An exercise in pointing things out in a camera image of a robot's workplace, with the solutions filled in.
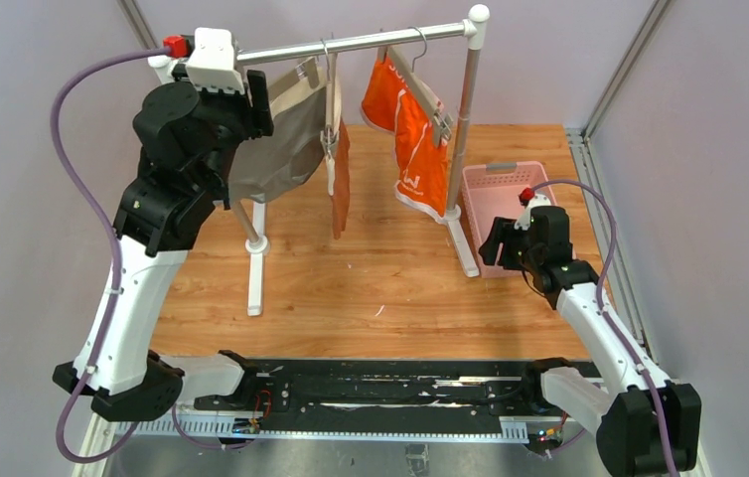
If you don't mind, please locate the grey underwear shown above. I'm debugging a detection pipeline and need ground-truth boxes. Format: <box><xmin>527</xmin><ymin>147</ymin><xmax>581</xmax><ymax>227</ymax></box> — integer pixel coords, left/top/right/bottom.
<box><xmin>227</xmin><ymin>66</ymin><xmax>326</xmax><ymax>204</ymax></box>

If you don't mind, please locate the beige hanger of brown underwear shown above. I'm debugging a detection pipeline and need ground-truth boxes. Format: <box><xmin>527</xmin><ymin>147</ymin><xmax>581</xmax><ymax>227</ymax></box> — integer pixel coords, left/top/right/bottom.
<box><xmin>320</xmin><ymin>39</ymin><xmax>339</xmax><ymax>163</ymax></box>

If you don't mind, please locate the beige hanger of grey underwear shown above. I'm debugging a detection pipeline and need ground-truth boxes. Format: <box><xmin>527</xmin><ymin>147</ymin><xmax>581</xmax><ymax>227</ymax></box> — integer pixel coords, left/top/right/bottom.
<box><xmin>268</xmin><ymin>57</ymin><xmax>320</xmax><ymax>100</ymax></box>

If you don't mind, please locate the brown underwear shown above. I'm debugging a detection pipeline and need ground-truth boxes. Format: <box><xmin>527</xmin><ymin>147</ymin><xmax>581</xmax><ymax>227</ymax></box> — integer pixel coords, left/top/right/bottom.
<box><xmin>325</xmin><ymin>72</ymin><xmax>353</xmax><ymax>240</ymax></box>

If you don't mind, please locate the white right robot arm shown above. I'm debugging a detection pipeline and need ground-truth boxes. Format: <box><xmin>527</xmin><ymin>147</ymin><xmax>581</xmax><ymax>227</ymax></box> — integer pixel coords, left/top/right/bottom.
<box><xmin>479</xmin><ymin>205</ymin><xmax>701</xmax><ymax>476</ymax></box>

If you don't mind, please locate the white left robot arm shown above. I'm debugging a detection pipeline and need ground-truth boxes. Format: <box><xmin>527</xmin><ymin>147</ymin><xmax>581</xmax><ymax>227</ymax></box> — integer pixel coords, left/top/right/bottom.
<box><xmin>53</xmin><ymin>70</ymin><xmax>273</xmax><ymax>422</ymax></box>

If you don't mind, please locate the orange underwear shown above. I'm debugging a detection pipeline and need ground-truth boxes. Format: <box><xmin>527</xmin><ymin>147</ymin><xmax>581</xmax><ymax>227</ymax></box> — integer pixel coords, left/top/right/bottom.
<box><xmin>361</xmin><ymin>58</ymin><xmax>448</xmax><ymax>224</ymax></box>

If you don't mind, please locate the beige hanger of orange underwear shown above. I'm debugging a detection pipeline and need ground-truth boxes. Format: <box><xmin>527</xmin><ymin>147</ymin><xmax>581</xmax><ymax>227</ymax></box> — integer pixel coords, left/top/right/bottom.
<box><xmin>376</xmin><ymin>27</ymin><xmax>453</xmax><ymax>147</ymax></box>

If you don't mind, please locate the pink plastic basket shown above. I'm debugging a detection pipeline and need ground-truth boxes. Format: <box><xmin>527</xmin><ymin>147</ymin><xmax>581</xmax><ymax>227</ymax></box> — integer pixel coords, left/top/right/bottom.
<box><xmin>461</xmin><ymin>161</ymin><xmax>548</xmax><ymax>279</ymax></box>

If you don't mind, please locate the metal clothes rack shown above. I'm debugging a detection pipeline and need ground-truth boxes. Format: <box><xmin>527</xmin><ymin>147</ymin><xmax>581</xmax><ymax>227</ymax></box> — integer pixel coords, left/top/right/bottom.
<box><xmin>147</xmin><ymin>3</ymin><xmax>491</xmax><ymax>317</ymax></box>

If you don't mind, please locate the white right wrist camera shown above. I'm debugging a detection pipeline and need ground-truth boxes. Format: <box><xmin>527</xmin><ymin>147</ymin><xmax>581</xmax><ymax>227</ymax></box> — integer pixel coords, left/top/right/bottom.
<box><xmin>515</xmin><ymin>194</ymin><xmax>553</xmax><ymax>231</ymax></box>

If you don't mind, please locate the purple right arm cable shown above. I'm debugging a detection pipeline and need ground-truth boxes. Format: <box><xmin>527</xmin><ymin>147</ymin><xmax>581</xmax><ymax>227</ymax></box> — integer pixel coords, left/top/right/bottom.
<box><xmin>519</xmin><ymin>179</ymin><xmax>678</xmax><ymax>477</ymax></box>

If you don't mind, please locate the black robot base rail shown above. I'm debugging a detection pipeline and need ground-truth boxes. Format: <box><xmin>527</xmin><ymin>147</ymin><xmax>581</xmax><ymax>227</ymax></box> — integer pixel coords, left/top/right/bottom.
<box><xmin>150</xmin><ymin>358</ymin><xmax>613</xmax><ymax>443</ymax></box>

